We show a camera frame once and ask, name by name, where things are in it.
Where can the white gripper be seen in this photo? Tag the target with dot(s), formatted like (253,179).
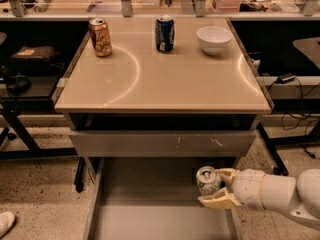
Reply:
(247,186)

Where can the green white 7up can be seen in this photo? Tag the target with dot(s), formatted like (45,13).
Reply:
(208,180)

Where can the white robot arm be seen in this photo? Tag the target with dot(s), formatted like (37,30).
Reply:
(298,199)

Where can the closed top drawer front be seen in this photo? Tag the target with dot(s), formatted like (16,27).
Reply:
(225,143)

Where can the open middle drawer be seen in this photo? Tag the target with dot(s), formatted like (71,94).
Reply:
(154,199)

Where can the grey drawer cabinet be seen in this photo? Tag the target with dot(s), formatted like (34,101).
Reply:
(138,88)

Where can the blue pepsi can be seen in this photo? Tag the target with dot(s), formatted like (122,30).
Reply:
(164,33)

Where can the orange gold soda can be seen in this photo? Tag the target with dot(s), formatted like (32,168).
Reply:
(100,37)

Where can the black power adapter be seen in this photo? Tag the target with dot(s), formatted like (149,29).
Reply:
(285,78)

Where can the white ceramic bowl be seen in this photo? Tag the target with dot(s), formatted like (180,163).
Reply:
(213,39)

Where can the white shoe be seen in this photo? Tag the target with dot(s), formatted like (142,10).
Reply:
(7,220)

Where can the black bag on shelf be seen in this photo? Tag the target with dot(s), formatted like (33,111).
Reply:
(40,54)

